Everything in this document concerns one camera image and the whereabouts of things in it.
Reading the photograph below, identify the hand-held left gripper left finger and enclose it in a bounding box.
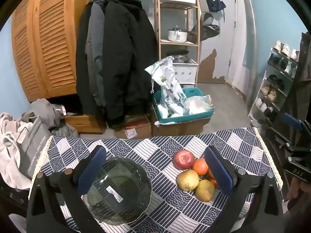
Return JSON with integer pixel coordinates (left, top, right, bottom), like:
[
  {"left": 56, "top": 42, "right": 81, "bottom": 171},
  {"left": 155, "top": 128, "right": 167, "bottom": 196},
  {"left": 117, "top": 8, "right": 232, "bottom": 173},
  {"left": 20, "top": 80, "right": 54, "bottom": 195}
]
[{"left": 26, "top": 145, "right": 107, "bottom": 233}]

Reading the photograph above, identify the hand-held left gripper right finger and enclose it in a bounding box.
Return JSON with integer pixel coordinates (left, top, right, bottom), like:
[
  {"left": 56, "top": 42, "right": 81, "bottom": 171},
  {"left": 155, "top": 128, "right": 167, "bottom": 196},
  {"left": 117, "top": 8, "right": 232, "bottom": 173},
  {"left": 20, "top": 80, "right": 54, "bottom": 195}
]
[{"left": 204, "top": 146, "right": 285, "bottom": 233}]

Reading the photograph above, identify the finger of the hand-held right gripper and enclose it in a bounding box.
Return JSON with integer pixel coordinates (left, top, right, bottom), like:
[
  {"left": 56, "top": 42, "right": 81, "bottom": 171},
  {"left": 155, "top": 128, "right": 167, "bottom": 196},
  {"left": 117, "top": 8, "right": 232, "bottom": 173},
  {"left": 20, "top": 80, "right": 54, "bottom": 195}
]
[
  {"left": 282, "top": 113, "right": 311, "bottom": 136},
  {"left": 264, "top": 126, "right": 305, "bottom": 152}
]

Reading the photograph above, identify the large orange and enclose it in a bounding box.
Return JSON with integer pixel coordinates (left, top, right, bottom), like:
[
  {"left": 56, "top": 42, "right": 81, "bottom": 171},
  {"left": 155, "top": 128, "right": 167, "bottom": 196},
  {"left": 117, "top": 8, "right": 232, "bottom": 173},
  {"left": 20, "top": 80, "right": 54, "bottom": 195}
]
[{"left": 193, "top": 158, "right": 209, "bottom": 176}]

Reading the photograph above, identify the yellow pear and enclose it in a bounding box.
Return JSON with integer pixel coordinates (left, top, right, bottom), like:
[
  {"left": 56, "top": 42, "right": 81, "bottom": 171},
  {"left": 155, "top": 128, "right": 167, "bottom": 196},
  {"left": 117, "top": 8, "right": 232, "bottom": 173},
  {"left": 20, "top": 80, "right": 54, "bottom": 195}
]
[
  {"left": 177, "top": 169, "right": 200, "bottom": 191},
  {"left": 196, "top": 180, "right": 215, "bottom": 202}
]

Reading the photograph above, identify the red apple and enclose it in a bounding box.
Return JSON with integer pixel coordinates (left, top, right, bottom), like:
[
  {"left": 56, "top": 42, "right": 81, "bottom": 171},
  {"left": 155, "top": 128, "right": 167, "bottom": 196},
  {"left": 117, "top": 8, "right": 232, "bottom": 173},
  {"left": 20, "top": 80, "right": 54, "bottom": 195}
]
[{"left": 173, "top": 150, "right": 195, "bottom": 170}]

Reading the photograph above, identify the green glass bowl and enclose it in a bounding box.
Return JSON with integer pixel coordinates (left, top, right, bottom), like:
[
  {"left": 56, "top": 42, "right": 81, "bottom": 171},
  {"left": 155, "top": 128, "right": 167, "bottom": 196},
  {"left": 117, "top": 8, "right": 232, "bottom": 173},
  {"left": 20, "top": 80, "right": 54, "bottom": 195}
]
[{"left": 83, "top": 157, "right": 153, "bottom": 226}]

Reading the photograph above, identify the person's right hand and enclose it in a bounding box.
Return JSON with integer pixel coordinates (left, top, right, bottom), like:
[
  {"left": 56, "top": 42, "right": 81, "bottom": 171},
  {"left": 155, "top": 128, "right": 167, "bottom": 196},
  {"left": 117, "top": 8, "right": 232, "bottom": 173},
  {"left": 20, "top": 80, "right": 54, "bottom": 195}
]
[{"left": 287, "top": 178, "right": 311, "bottom": 210}]

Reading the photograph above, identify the wooden drawer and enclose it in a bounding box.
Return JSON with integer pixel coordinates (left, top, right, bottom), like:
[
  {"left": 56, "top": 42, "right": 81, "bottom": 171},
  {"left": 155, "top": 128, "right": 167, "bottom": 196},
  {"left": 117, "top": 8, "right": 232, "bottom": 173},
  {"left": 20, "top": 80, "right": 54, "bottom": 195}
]
[{"left": 64, "top": 114, "right": 105, "bottom": 134}]

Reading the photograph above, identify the glass shoe rack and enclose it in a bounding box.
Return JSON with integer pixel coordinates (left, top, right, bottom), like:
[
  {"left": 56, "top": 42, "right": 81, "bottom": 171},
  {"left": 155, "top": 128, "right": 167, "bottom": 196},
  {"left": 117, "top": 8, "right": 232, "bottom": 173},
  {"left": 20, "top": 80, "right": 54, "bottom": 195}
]
[{"left": 248, "top": 47, "right": 302, "bottom": 127}]

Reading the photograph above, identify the large cardboard box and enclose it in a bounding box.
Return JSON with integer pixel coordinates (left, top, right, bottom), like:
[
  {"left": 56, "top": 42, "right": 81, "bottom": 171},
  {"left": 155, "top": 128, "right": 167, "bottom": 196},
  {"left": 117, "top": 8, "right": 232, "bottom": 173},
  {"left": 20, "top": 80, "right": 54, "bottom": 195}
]
[{"left": 152, "top": 104, "right": 212, "bottom": 136}]

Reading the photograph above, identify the small cardboard box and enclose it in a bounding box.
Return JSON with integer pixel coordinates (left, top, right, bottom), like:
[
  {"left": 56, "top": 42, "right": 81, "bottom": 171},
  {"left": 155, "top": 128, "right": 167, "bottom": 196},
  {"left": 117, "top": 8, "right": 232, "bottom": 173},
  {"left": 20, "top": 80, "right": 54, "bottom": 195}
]
[{"left": 114, "top": 116, "right": 152, "bottom": 139}]

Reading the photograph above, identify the grey tote bag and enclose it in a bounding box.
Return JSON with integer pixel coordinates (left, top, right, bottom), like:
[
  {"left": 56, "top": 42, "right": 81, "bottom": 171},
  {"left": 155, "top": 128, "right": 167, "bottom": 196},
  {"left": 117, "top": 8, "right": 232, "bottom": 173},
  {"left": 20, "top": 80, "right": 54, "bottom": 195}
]
[{"left": 16, "top": 116, "right": 52, "bottom": 180}]

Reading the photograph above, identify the teal plastic bin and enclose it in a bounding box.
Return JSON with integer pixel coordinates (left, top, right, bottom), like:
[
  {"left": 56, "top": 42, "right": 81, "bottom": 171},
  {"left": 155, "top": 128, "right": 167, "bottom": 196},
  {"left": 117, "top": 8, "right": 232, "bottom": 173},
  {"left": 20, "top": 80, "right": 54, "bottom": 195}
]
[{"left": 153, "top": 87, "right": 215, "bottom": 125}]

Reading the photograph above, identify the blue patterned tablecloth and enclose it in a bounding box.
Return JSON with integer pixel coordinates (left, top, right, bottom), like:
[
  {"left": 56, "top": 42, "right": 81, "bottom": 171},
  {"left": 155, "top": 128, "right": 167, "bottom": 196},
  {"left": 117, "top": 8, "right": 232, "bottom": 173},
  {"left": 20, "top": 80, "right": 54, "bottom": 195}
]
[{"left": 36, "top": 126, "right": 283, "bottom": 233}]

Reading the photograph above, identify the clear plastic bag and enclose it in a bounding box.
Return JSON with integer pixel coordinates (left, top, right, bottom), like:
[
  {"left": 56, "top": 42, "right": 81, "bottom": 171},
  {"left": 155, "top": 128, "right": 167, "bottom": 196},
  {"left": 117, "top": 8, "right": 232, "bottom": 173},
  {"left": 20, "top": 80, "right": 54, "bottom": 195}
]
[{"left": 183, "top": 95, "right": 214, "bottom": 115}]

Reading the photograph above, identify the shoe rack with shoes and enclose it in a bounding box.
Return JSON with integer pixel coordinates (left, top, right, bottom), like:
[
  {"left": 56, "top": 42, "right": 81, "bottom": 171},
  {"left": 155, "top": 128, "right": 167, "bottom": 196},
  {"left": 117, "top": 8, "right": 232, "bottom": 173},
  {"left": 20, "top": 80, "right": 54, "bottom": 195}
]
[{"left": 254, "top": 41, "right": 300, "bottom": 119}]

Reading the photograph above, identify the grey clothes pile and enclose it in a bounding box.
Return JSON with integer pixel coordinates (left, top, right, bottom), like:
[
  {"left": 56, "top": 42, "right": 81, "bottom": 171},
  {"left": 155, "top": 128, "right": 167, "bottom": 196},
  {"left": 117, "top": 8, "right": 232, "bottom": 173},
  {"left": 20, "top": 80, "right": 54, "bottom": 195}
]
[{"left": 21, "top": 99, "right": 79, "bottom": 137}]

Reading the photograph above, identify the beige blanket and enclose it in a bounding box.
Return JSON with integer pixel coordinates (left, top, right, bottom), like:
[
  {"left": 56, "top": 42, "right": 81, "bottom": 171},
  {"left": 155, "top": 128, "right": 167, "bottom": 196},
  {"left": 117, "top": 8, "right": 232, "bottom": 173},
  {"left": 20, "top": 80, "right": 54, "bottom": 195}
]
[{"left": 0, "top": 112, "right": 33, "bottom": 191}]

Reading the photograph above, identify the grey metal pipe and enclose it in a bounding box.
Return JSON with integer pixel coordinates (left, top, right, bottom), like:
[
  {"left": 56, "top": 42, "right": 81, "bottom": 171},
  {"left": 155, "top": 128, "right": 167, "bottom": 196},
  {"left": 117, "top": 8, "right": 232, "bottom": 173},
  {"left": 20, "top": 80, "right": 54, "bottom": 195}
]
[{"left": 244, "top": 0, "right": 257, "bottom": 102}]

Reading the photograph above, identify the white printed rice bag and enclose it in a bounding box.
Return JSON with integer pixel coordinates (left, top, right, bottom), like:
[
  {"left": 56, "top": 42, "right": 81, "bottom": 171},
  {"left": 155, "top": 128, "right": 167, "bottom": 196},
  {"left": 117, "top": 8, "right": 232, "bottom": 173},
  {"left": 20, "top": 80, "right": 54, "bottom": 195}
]
[{"left": 145, "top": 56, "right": 187, "bottom": 117}]

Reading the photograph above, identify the white plastic basket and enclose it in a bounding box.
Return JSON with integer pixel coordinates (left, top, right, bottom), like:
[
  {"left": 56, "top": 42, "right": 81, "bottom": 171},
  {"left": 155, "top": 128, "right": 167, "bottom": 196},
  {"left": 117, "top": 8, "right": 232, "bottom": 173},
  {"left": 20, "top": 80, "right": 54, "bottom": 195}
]
[{"left": 172, "top": 59, "right": 198, "bottom": 85}]

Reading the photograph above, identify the black jacket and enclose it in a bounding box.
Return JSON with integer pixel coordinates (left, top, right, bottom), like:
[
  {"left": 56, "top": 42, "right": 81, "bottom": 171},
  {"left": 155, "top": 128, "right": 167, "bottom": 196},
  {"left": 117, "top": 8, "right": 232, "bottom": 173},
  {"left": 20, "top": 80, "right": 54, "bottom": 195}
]
[{"left": 76, "top": 1, "right": 94, "bottom": 114}]

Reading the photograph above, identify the white door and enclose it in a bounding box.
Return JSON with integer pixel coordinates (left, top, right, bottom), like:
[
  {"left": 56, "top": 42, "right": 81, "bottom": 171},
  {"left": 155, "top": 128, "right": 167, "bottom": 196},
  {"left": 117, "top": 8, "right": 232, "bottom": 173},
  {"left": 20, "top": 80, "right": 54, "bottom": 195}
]
[{"left": 226, "top": 0, "right": 246, "bottom": 85}]

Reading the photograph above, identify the steel pot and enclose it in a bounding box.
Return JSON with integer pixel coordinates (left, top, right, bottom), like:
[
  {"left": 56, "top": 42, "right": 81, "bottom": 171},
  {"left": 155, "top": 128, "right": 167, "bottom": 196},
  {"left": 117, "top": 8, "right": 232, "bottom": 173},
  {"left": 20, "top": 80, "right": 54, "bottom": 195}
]
[{"left": 166, "top": 50, "right": 189, "bottom": 64}]

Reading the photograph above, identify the black hooded coat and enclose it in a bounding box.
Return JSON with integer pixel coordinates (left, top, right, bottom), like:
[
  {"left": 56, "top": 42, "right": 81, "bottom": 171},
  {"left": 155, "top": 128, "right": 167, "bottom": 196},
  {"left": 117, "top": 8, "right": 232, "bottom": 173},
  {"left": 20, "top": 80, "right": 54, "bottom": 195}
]
[{"left": 97, "top": 0, "right": 158, "bottom": 129}]

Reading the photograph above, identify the dark hanging bag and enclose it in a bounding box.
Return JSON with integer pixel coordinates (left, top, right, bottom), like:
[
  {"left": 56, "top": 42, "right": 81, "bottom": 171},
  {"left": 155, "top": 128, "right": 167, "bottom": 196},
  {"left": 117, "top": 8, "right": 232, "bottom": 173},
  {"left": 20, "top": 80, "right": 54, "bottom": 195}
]
[{"left": 188, "top": 12, "right": 220, "bottom": 43}]

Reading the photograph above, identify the wooden louvered wardrobe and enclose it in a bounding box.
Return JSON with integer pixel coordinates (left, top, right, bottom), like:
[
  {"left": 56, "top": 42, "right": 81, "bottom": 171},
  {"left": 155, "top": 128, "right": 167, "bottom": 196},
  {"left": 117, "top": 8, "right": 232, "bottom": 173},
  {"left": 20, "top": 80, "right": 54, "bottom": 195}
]
[{"left": 11, "top": 0, "right": 91, "bottom": 102}]

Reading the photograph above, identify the dark blue umbrella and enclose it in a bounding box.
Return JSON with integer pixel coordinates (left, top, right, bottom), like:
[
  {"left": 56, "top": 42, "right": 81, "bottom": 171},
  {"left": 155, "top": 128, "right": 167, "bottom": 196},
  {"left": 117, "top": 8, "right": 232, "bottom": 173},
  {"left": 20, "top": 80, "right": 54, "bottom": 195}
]
[{"left": 206, "top": 0, "right": 226, "bottom": 21}]

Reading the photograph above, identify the grey jacket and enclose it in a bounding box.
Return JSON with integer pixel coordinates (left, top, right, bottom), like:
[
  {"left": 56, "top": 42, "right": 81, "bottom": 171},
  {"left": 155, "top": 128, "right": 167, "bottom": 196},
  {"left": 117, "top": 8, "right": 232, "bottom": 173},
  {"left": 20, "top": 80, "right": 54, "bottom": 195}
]
[{"left": 85, "top": 0, "right": 106, "bottom": 107}]

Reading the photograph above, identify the white pot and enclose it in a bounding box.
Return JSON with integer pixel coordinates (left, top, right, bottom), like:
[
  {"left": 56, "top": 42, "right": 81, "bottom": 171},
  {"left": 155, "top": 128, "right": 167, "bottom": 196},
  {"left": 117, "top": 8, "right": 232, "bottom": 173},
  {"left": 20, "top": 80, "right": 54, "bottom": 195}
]
[{"left": 168, "top": 28, "right": 189, "bottom": 42}]

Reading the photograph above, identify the wooden shelf rack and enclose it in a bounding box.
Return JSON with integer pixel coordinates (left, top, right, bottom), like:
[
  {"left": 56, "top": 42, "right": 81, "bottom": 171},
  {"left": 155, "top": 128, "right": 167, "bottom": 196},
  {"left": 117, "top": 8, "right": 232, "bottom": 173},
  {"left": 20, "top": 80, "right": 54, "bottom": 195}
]
[{"left": 157, "top": 0, "right": 202, "bottom": 88}]

